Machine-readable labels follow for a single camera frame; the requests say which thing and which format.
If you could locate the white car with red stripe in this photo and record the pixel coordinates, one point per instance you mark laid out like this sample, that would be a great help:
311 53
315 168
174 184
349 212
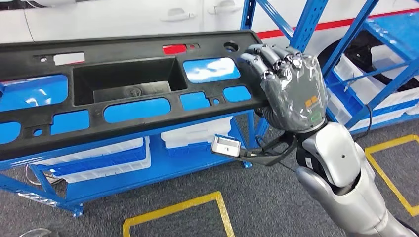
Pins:
98 23

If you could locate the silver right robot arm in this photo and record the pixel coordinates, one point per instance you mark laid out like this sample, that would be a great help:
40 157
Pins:
330 157

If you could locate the blue metal shelf rack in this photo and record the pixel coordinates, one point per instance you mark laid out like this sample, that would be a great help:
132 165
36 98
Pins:
399 32
147 170

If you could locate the long black plastic part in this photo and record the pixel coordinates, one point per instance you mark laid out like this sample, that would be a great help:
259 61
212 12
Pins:
98 130

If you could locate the black curved plastic part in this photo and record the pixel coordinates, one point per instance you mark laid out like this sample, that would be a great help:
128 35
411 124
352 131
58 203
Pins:
356 52

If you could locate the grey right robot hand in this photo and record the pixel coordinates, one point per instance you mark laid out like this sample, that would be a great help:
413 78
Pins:
294 95

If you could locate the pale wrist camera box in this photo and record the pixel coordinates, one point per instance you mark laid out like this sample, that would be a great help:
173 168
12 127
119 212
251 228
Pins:
226 145

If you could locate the black camera bracket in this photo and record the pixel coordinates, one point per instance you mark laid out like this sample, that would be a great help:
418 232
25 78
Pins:
268 161

